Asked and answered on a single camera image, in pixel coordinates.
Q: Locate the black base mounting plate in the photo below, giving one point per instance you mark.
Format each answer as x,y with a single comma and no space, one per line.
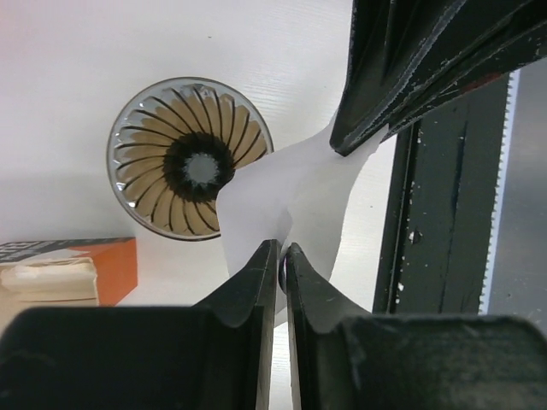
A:
438,219

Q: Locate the orange filter box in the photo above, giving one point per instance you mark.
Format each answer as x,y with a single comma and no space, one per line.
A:
66,273

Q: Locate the grey slotted cable duct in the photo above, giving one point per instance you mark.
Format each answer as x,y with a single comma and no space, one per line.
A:
496,214

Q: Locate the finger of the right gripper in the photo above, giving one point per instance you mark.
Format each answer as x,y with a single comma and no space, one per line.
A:
407,58

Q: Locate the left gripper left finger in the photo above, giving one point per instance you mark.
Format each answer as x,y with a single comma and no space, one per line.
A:
251,290

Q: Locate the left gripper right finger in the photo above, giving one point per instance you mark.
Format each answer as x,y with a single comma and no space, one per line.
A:
320,303

